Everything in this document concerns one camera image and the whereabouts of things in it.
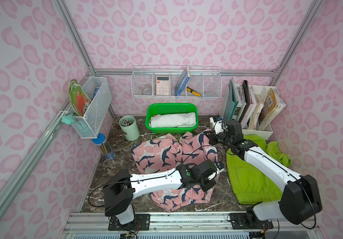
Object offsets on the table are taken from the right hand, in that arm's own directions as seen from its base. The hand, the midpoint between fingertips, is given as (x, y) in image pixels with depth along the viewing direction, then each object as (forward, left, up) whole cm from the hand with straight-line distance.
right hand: (204, 132), depth 83 cm
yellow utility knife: (+29, +5, +4) cm, 30 cm away
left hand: (-21, -3, -9) cm, 23 cm away
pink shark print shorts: (-1, +24, -20) cm, 31 cm away
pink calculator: (+30, +25, +10) cm, 40 cm away
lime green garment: (-21, -27, -20) cm, 39 cm away
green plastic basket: (+35, +22, -15) cm, 44 cm away
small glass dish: (+26, +35, +8) cm, 45 cm away
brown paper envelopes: (+19, -43, +1) cm, 47 cm away
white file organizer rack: (+18, -32, +2) cm, 37 cm away
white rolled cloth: (+17, +13, -9) cm, 23 cm away
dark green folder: (+15, -16, +7) cm, 23 cm away
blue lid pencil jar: (-6, +57, -6) cm, 58 cm away
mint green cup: (+9, +46, -4) cm, 47 cm away
